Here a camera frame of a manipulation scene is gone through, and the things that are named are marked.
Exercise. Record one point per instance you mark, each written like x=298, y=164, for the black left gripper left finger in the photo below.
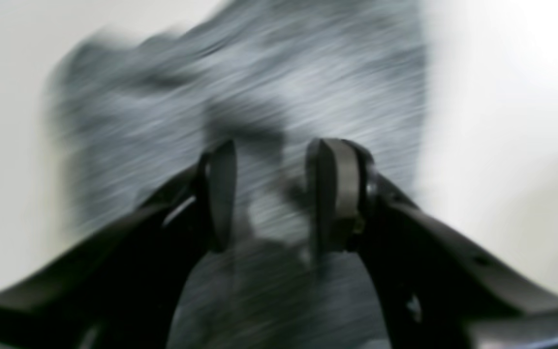
x=119, y=288

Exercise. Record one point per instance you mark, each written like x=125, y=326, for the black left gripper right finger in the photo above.
x=437, y=289

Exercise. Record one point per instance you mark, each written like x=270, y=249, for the grey long-sleeve T-shirt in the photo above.
x=271, y=75

